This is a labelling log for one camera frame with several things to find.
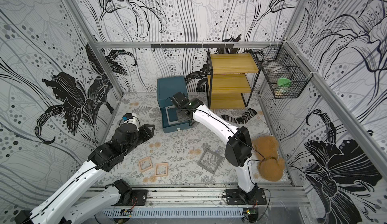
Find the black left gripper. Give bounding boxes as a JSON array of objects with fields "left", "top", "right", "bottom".
[{"left": 121, "top": 124, "right": 156, "bottom": 155}]

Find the teal drawer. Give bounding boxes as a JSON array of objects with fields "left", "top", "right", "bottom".
[{"left": 160, "top": 106, "right": 193, "bottom": 133}]

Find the teal drawer cabinet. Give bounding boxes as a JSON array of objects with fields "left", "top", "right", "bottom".
[{"left": 157, "top": 76, "right": 188, "bottom": 108}]

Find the pink brooch box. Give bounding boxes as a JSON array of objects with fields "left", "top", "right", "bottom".
[
  {"left": 155, "top": 162, "right": 168, "bottom": 177},
  {"left": 138, "top": 156, "right": 153, "bottom": 173}
]

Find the grey brooch box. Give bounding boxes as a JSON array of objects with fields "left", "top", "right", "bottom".
[{"left": 198, "top": 148, "right": 224, "bottom": 175}]

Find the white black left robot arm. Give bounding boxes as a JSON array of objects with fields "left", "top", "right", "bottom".
[{"left": 14, "top": 123, "right": 155, "bottom": 224}]

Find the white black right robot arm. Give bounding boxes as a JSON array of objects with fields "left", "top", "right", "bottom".
[{"left": 171, "top": 92, "right": 258, "bottom": 194}]

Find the wooden metal shelf rack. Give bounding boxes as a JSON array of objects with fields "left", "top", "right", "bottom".
[{"left": 206, "top": 50, "right": 260, "bottom": 110}]

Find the black white striped sock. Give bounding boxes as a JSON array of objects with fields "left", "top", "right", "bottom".
[{"left": 221, "top": 108, "right": 258, "bottom": 124}]

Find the small circuit board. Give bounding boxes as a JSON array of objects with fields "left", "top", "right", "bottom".
[{"left": 120, "top": 209, "right": 133, "bottom": 218}]

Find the white bowl in basket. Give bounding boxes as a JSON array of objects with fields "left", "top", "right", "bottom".
[{"left": 269, "top": 66, "right": 286, "bottom": 74}]

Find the green lid in basket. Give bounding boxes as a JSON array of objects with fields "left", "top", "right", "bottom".
[{"left": 277, "top": 78, "right": 292, "bottom": 88}]

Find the brown teddy bear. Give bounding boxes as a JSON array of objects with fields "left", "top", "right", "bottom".
[{"left": 252, "top": 135, "right": 285, "bottom": 182}]

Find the black round device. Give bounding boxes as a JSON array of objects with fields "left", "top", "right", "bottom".
[{"left": 243, "top": 208, "right": 259, "bottom": 223}]

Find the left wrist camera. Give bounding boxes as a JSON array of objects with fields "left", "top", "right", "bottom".
[{"left": 122, "top": 113, "right": 141, "bottom": 127}]

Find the black bar on rail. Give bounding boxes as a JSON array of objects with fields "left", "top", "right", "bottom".
[{"left": 150, "top": 43, "right": 234, "bottom": 49}]

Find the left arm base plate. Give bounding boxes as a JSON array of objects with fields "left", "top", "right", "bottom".
[{"left": 116, "top": 189, "right": 148, "bottom": 207}]

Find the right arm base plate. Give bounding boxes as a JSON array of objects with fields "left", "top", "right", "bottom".
[{"left": 222, "top": 185, "right": 268, "bottom": 206}]

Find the black wire basket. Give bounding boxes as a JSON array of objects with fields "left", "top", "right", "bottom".
[{"left": 251, "top": 42, "right": 310, "bottom": 99}]

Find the grey slotted cable duct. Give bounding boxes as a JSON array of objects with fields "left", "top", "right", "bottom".
[{"left": 102, "top": 207, "right": 243, "bottom": 219}]

